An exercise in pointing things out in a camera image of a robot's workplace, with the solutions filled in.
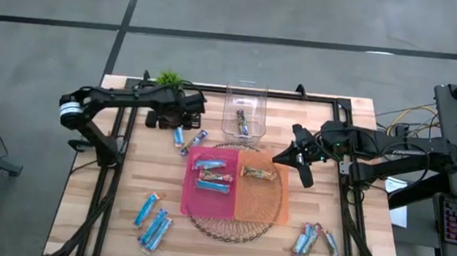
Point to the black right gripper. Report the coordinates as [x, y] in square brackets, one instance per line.
[315, 149]

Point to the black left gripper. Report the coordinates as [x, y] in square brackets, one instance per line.
[171, 108]

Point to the blue granola bar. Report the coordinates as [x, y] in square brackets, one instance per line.
[146, 210]
[159, 235]
[300, 242]
[153, 226]
[209, 165]
[179, 136]
[212, 186]

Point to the multicoloured granola bar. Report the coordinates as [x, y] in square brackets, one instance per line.
[242, 123]
[215, 176]
[193, 142]

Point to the brown snack bar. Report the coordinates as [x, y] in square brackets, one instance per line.
[258, 173]

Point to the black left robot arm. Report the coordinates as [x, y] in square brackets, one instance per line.
[118, 96]

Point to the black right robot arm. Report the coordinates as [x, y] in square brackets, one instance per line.
[411, 152]

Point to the small green artificial plant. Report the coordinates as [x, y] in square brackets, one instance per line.
[169, 79]

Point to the orange translucent plastic bin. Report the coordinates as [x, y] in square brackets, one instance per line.
[259, 198]

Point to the clear plastic container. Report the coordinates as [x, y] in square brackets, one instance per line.
[256, 105]

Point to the pink translucent plastic bin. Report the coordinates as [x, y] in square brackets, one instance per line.
[208, 204]

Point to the round woven placemat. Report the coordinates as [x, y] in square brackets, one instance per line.
[231, 233]

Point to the white paper sheet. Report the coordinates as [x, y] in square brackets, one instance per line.
[398, 216]

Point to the black desk leg beam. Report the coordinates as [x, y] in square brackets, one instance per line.
[415, 194]

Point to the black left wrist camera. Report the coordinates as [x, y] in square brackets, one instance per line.
[195, 103]

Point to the black aluminium table frame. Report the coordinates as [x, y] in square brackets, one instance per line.
[282, 95]

